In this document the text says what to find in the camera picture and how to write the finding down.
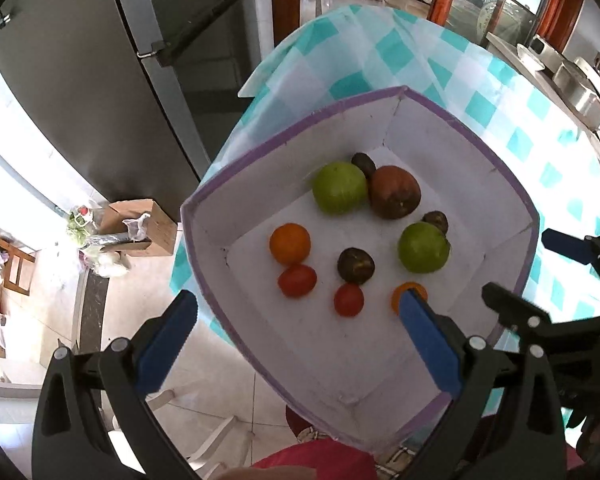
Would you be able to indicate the white stool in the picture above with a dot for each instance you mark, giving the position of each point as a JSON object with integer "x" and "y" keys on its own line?
{"x": 200, "y": 425}

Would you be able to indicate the metal pot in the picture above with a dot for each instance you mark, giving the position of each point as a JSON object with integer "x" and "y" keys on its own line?
{"x": 575, "y": 90}

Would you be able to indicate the large dark brown fruit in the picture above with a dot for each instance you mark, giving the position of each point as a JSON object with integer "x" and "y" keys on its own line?
{"x": 395, "y": 192}

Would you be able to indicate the person's red clothing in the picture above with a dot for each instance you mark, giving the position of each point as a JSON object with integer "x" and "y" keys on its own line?
{"x": 320, "y": 460}

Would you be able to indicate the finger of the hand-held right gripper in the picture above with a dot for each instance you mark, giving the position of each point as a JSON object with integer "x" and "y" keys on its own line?
{"x": 517, "y": 307}
{"x": 565, "y": 246}

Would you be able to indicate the wooden chair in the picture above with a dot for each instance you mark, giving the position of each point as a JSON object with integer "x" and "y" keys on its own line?
{"x": 10, "y": 265}

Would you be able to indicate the small red tomato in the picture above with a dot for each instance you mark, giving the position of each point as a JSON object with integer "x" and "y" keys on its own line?
{"x": 349, "y": 300}

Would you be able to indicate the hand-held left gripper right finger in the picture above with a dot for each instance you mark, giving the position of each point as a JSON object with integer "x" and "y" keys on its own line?
{"x": 430, "y": 345}

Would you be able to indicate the teal checked tablecloth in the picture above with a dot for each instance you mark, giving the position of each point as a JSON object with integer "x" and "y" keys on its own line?
{"x": 380, "y": 50}

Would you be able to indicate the grey refrigerator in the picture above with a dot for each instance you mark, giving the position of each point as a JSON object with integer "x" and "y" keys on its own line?
{"x": 80, "y": 85}

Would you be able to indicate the large red tomato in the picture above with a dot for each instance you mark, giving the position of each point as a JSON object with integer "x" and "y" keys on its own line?
{"x": 297, "y": 280}

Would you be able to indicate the small metal appliance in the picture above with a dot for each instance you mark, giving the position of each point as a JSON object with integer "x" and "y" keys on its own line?
{"x": 542, "y": 46}

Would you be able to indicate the cardboard box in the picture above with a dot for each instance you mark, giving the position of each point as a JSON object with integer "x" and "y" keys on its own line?
{"x": 157, "y": 232}

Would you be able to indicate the orange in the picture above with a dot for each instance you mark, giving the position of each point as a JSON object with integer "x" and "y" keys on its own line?
{"x": 411, "y": 287}
{"x": 290, "y": 244}

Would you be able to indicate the purple-edged white box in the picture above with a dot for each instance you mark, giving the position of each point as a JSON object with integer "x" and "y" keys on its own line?
{"x": 305, "y": 360}

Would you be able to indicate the white counter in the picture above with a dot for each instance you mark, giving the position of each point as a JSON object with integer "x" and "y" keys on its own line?
{"x": 510, "y": 55}

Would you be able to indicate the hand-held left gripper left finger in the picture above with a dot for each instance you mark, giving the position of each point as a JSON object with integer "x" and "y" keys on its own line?
{"x": 165, "y": 345}

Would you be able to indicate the small dark brown fruit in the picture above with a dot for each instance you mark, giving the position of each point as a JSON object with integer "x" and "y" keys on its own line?
{"x": 356, "y": 265}
{"x": 364, "y": 162}
{"x": 436, "y": 220}

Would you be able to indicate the green apple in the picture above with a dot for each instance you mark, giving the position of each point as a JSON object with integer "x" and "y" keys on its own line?
{"x": 424, "y": 247}
{"x": 340, "y": 187}

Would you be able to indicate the bag of vegetables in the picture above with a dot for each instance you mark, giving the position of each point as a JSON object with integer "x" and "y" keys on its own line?
{"x": 87, "y": 240}

